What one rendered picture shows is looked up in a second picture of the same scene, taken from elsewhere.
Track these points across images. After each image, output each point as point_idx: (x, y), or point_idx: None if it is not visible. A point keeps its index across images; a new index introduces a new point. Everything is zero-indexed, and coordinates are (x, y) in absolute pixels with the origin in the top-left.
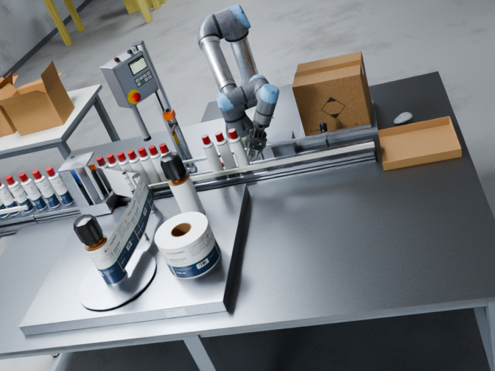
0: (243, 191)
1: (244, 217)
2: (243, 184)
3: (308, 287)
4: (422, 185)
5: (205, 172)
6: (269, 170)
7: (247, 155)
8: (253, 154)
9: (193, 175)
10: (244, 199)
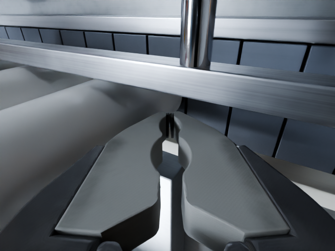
0: (168, 209)
1: (185, 233)
2: (163, 180)
3: None
4: None
5: (22, 30)
6: (286, 160)
7: (136, 119)
8: (177, 130)
9: (0, 34)
10: (175, 225)
